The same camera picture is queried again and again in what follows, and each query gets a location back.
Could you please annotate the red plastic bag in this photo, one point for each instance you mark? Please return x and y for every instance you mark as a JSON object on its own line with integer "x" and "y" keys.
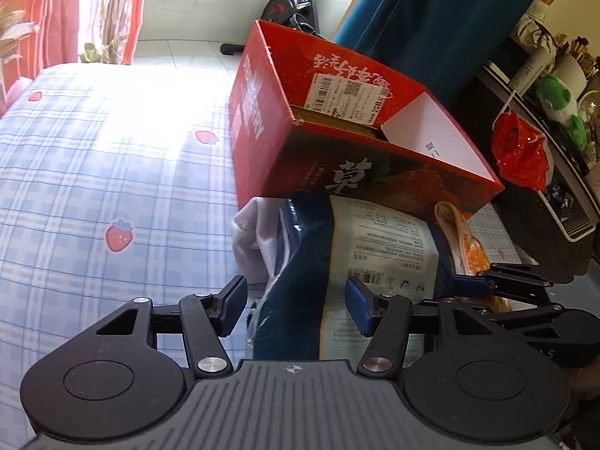
{"x": 520, "y": 150}

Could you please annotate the beige cloth bag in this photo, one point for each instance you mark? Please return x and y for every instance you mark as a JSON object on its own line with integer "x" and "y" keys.
{"x": 534, "y": 26}

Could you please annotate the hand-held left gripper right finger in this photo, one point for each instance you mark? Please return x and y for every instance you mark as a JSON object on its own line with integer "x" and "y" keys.
{"x": 358, "y": 307}

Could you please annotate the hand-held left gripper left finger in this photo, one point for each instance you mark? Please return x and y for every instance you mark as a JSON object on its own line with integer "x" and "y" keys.
{"x": 234, "y": 302}

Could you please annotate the red cardboard box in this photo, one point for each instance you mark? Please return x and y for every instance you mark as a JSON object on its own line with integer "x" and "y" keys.
{"x": 262, "y": 150}

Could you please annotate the white cloth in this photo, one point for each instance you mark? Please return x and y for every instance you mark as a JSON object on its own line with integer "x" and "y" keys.
{"x": 253, "y": 239}

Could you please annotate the teal curtain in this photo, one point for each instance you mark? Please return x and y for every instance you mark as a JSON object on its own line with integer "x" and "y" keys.
{"x": 445, "y": 18}

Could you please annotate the dark blue snack bag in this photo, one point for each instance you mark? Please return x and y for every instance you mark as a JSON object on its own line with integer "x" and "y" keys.
{"x": 304, "y": 262}

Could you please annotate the orange printed packet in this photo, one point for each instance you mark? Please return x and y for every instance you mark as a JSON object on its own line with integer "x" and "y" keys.
{"x": 464, "y": 243}

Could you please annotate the white brush cup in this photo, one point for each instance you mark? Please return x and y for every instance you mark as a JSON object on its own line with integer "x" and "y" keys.
{"x": 569, "y": 72}

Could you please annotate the black desk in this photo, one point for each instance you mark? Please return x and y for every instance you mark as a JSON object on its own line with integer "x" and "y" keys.
{"x": 515, "y": 215}

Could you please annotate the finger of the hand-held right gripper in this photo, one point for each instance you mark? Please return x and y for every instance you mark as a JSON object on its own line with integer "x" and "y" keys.
{"x": 468, "y": 285}
{"x": 520, "y": 310}

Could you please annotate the black exercise bike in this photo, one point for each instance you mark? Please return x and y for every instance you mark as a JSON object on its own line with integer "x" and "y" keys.
{"x": 286, "y": 2}

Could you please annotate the red printed curtain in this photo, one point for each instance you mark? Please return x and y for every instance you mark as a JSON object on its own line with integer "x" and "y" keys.
{"x": 61, "y": 9}

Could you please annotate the white bottle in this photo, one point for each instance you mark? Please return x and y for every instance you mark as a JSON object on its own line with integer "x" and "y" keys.
{"x": 529, "y": 68}

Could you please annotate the green plush toy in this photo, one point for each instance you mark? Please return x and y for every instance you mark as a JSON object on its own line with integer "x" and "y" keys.
{"x": 553, "y": 93}

